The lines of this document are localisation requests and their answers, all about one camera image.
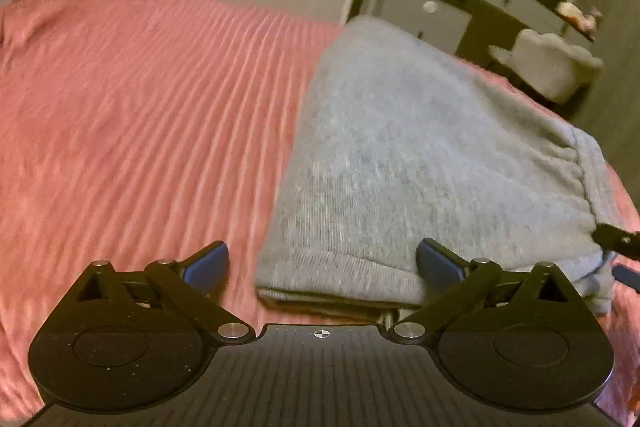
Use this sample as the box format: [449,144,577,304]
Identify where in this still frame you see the pink ribbed bedspread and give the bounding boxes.
[0,0,640,423]

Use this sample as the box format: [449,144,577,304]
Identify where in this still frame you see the pink plush toy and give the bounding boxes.
[555,0,604,30]

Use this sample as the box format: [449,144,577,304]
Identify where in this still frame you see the grey pants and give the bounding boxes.
[255,16,619,321]

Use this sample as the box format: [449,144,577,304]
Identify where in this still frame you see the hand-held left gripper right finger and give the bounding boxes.
[387,237,577,345]

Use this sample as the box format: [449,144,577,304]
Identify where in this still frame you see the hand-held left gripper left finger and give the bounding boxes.
[75,240,256,345]

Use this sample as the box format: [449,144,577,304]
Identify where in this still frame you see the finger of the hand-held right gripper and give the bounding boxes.
[592,222,640,259]
[612,264,640,293]

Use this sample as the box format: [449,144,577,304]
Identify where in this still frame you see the white fluffy chair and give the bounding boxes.
[487,28,605,106]

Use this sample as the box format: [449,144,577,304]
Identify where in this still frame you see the grey bedside cabinet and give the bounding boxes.
[372,0,474,56]

